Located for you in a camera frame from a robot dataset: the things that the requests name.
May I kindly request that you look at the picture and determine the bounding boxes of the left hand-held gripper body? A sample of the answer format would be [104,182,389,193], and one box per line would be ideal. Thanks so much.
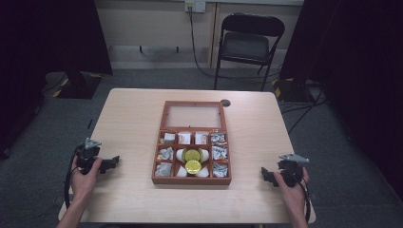
[75,137,103,176]

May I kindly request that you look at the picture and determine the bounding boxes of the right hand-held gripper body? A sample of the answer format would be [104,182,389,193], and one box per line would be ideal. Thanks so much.
[277,153,311,188]

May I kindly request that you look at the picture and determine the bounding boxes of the person's right hand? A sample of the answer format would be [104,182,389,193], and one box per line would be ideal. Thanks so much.
[273,166,311,214]

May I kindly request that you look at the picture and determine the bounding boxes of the person's left hand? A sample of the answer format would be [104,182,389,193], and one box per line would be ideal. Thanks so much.
[70,156,104,204]

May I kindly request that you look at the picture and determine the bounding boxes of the blue white packet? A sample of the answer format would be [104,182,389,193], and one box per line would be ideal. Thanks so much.
[212,161,229,179]
[212,145,229,162]
[210,132,227,146]

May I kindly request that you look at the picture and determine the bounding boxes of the silver white packet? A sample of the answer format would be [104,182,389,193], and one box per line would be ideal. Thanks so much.
[157,146,175,162]
[160,132,176,145]
[154,161,173,178]

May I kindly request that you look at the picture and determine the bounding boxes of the black stand base striped tape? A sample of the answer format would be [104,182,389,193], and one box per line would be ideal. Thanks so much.
[271,77,319,104]
[51,71,104,100]

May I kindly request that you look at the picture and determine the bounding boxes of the gold lidded round cup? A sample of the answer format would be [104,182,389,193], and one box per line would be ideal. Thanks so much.
[183,148,202,162]
[184,160,202,176]

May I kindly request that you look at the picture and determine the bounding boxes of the white red packet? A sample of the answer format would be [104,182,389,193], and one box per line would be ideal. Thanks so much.
[177,131,192,145]
[194,131,209,145]

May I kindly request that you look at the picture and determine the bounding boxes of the wooden compartment box with lid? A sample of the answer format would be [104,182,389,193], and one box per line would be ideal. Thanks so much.
[151,100,233,186]

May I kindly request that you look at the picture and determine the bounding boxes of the black curtain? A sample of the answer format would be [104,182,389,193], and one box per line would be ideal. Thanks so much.
[278,0,403,200]
[0,0,114,160]

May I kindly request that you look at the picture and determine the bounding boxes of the black folding chair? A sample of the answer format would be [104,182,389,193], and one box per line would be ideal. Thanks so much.
[213,12,286,93]

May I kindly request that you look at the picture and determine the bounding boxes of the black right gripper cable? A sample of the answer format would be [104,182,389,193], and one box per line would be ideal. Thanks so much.
[296,175,313,223]

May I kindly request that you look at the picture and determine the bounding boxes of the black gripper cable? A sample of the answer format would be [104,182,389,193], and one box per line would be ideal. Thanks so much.
[296,175,313,223]
[64,143,84,210]

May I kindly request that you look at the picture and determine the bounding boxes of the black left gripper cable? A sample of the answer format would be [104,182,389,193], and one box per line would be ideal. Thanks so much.
[64,143,84,210]

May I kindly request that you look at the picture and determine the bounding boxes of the black floor cables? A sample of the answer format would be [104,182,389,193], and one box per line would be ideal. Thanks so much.
[278,80,329,136]

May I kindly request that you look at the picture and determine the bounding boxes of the white wall outlet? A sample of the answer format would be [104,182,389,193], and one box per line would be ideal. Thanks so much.
[184,0,207,14]

